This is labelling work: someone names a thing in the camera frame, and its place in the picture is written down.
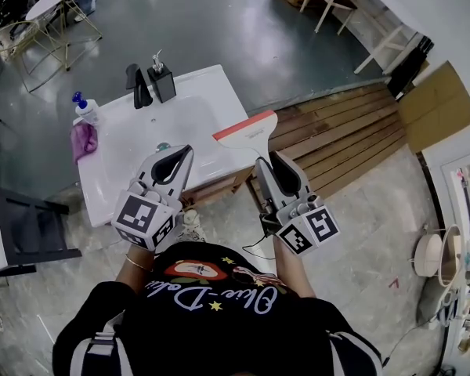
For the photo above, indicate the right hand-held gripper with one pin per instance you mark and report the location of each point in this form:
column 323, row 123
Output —
column 317, row 225

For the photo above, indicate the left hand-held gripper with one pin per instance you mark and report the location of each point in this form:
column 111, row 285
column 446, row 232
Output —
column 135, row 214

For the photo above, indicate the white squeegee with red blade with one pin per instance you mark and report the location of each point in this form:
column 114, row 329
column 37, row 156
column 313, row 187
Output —
column 250, row 135

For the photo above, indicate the person's right forearm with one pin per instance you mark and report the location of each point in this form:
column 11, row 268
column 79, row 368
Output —
column 293, row 272

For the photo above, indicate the person's left forearm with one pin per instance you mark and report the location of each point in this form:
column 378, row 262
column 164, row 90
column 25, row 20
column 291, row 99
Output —
column 133, row 276

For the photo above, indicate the round metal drain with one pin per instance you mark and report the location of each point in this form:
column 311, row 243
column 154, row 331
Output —
column 163, row 146

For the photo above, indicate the wooden vanity cabinet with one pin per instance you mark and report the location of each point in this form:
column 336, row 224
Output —
column 219, row 186

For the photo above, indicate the person's left white shoe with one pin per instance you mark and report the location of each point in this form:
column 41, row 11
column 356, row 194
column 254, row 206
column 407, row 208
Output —
column 190, row 225

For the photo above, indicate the white basin table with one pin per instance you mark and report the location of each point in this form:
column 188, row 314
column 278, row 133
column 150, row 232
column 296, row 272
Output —
column 113, row 163

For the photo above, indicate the wooden plank platform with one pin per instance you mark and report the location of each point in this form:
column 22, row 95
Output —
column 337, row 131

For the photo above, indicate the black faucet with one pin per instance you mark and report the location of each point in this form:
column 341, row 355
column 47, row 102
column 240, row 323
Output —
column 141, row 92

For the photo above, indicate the black square soap dispenser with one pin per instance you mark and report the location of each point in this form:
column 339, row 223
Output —
column 162, row 84

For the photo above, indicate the purple cloth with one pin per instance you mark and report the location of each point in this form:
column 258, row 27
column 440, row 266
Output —
column 84, row 143

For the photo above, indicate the white pump bottle blue cap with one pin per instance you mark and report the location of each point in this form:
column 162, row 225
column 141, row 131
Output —
column 88, row 114

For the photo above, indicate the black shelf rack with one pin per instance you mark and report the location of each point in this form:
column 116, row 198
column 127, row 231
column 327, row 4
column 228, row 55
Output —
column 35, row 225

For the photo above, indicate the person's black printed shirt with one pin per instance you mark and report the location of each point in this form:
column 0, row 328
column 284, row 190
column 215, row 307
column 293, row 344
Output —
column 219, row 327

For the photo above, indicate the pale round tub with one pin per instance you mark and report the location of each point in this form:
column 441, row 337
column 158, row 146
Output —
column 427, row 255

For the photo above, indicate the black folded stand bundle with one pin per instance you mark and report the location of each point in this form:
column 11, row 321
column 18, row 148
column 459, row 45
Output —
column 411, row 69

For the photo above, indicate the white desk with legs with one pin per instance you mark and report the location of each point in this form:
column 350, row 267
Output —
column 387, row 43

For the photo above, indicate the brown cardboard sheet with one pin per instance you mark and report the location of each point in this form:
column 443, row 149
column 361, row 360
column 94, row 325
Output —
column 438, row 108

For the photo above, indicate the beige round hoop tray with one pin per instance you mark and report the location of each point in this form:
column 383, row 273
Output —
column 454, row 257

